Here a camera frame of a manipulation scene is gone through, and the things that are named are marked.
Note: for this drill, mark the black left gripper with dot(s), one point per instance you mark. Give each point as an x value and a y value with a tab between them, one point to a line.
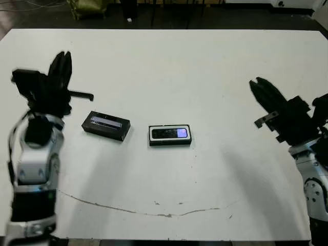
51	102

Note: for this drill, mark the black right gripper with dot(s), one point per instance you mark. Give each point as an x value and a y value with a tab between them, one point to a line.
294	120

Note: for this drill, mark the black box lid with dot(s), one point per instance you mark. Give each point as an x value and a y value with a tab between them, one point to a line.
102	132

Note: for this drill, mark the black slim camera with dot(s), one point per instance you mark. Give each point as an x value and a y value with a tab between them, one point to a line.
164	133

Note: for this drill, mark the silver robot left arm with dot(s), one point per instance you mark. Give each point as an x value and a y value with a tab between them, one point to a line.
33	159

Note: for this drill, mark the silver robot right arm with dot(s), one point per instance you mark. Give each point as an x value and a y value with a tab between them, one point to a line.
315	189

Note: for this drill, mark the black box with white insert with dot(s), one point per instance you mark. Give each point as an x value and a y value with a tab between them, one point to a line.
169	143

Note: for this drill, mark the olive green bag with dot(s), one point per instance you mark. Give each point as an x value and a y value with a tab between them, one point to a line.
85	9

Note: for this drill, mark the white cabinet with black knob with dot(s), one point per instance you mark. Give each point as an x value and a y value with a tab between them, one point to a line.
292	3

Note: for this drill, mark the white board panel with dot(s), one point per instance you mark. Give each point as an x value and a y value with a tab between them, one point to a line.
321	14

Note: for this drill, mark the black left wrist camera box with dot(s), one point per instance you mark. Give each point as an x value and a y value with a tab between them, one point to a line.
25	82

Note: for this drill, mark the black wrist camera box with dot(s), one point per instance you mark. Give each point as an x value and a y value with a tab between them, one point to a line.
25	82
321	105

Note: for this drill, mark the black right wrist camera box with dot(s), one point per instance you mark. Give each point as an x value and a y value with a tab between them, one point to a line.
321	105

